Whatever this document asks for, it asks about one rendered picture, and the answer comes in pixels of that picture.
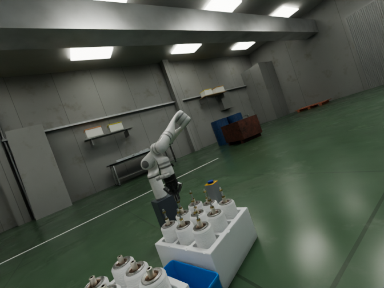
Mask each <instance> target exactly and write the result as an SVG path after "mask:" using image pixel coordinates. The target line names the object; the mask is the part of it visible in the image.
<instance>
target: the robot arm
mask: <svg viewBox="0 0 384 288"><path fill-rule="evenodd" d="M190 120H191V118H190V117H189V116H188V115H187V114H185V113H184V112H183V111H182V110H179V111H178V112H176V114H175V115H174V116H173V118H172V120H171V121H170V123H169V125H168V127H167V128H166V130H165V131H164V132H163V133H162V135H161V136H160V138H159V140H158V141H157V142H156V143H154V144H152V145H151V146H150V152H149V153H148V154H147V156H145V157H144V159H143V160H142V161H141V168H143V169H144V170H148V175H147V177H148V180H149V182H150V186H151V188H152V191H153V193H154V196H155V199H156V201H160V200H162V199H164V198H166V197H167V193H168V194H169V195H173V197H174V200H175V201H179V200H180V196H179V192H180V191H181V188H182V184H183V183H179V182H178V181H177V178H176V176H175V172H174V170H173V167H172V166H171V163H170V160H169V158H168V157H165V156H163V154H162V153H164V152H165V151H166V150H167V149H168V148H169V146H170V145H171V144H172V142H173V141H174V140H175V139H176V137H177V136H178V135H179V133H180V132H181V131H182V130H183V129H184V128H185V127H186V126H187V125H188V123H189V122H190ZM175 123H177V124H178V125H179V126H180V127H179V128H177V129H176V130H175ZM157 162H158V165H157ZM158 166H159V168H160V171H161V175H160V174H159V168H158ZM162 179H163V180H164V183H165V187H164V185H163V182H162ZM177 186H179V187H177Z"/></svg>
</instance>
